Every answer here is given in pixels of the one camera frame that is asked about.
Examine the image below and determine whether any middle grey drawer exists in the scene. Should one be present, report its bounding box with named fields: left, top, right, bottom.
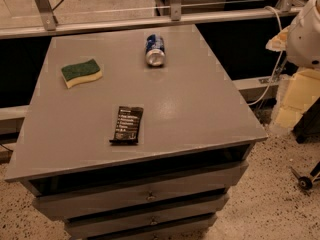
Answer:
left=65, top=189, right=229, bottom=240

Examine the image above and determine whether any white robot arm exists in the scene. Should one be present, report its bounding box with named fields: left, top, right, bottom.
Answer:
left=266, top=0, right=320, bottom=69

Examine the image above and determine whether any green and yellow sponge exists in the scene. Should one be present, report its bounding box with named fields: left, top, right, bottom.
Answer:
left=61, top=59, right=103, bottom=89

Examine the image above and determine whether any grey drawer cabinet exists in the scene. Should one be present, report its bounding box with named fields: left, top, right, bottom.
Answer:
left=5, top=26, right=266, bottom=240

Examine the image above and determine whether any black rxbar chocolate wrapper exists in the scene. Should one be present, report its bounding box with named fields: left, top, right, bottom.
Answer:
left=109, top=106, right=144, bottom=145

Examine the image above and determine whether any grey drawer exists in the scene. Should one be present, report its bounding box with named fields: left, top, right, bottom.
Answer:
left=33, top=161, right=248, bottom=220
left=65, top=189, right=229, bottom=240
left=87, top=213, right=217, bottom=240

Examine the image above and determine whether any white cable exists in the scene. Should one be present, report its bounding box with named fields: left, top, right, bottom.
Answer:
left=247, top=5, right=286, bottom=107

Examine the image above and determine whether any bottom grey drawer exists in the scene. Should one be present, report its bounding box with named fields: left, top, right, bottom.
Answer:
left=87, top=213, right=217, bottom=240

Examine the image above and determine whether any black caster wheel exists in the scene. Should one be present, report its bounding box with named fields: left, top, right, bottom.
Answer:
left=291, top=162, right=320, bottom=190

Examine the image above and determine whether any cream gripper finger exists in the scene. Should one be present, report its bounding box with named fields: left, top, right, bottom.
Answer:
left=265, top=27, right=289, bottom=52

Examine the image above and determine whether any top grey drawer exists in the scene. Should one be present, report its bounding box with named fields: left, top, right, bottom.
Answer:
left=33, top=161, right=248, bottom=220

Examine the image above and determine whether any blue soda can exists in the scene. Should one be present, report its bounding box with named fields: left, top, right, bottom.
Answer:
left=145, top=34, right=165, bottom=67

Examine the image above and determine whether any metal railing frame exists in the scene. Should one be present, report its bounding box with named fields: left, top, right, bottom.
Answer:
left=0, top=0, right=307, bottom=39

